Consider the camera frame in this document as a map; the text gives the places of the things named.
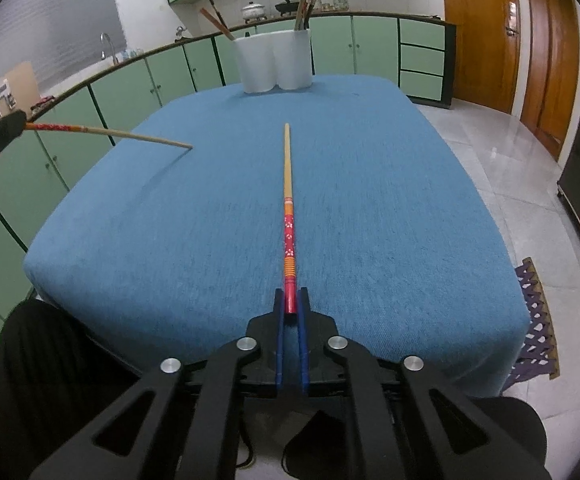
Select curved metal faucet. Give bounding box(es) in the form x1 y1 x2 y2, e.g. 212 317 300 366
100 32 119 66

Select grey window blind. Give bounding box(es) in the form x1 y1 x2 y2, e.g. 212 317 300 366
0 0 128 96

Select person's right trouser leg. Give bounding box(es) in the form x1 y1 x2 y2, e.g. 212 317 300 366
470 394 550 468

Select person's trouser leg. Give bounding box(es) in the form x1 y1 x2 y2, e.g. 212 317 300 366
0 300 171 480
470 394 550 468

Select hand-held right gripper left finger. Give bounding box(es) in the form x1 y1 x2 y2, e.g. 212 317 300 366
30 288 286 480

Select purple woven floor mat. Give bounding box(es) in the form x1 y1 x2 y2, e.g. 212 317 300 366
502 257 561 393

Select green kitchen base cabinets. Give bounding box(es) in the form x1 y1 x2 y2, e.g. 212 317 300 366
0 10 457 376

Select person's left trouser leg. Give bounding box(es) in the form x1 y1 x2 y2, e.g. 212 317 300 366
0 300 171 480

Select black chopstick with silver band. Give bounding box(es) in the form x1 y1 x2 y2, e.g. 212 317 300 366
208 0 230 31
302 0 321 30

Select dark cloth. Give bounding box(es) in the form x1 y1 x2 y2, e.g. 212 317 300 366
280 410 353 473

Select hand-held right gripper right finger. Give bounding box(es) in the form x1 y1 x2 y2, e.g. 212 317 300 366
296 287 553 480

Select white chopstick holder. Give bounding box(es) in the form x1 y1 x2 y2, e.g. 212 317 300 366
233 29 314 94

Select blue tablecloth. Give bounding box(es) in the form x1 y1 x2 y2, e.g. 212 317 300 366
22 74 531 398

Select white cooking pot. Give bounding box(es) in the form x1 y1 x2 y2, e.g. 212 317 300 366
241 1 267 23

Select wooden door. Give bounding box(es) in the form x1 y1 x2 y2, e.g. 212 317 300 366
520 0 580 161
439 0 521 116

